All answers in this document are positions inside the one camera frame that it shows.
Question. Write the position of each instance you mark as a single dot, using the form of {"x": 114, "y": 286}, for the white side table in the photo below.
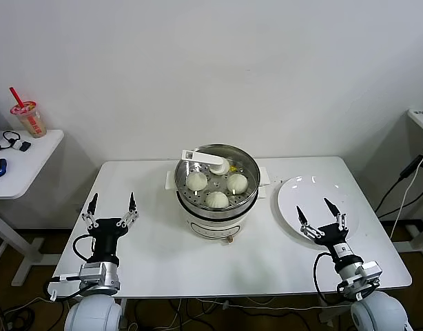
{"x": 32, "y": 165}

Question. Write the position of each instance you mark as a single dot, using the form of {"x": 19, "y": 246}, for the white round plate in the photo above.
{"x": 301, "y": 196}

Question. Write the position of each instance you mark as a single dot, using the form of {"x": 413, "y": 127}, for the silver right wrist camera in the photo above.
{"x": 371, "y": 270}

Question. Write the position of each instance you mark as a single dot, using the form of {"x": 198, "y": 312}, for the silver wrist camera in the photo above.
{"x": 92, "y": 272}
{"x": 371, "y": 270}

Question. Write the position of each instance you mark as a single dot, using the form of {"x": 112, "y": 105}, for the white electric steamer pot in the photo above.
{"x": 215, "y": 225}

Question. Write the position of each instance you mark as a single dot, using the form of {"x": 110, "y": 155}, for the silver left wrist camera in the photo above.
{"x": 92, "y": 272}

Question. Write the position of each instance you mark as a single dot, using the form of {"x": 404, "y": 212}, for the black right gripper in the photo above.
{"x": 337, "y": 245}

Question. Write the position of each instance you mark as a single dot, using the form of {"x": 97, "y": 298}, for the plastic bubble tea cup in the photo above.
{"x": 32, "y": 122}

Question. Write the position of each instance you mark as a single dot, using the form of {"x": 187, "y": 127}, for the red drinking straw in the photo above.
{"x": 17, "y": 96}

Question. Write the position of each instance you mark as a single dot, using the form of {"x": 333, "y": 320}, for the white steamed baozi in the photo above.
{"x": 237, "y": 183}
{"x": 196, "y": 180}
{"x": 217, "y": 200}

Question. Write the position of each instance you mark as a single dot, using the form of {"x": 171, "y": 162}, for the stainless steel steamer basket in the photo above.
{"x": 189, "y": 204}

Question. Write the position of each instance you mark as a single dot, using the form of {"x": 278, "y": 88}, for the small black box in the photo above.
{"x": 25, "y": 146}

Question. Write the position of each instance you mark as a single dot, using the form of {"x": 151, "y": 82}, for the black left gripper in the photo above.
{"x": 106, "y": 238}

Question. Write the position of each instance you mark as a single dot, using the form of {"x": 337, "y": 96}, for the white desk with label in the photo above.
{"x": 421, "y": 119}

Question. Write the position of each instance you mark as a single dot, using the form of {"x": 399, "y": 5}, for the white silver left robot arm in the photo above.
{"x": 94, "y": 313}

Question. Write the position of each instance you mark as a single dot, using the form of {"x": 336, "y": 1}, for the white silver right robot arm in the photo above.
{"x": 380, "y": 310}

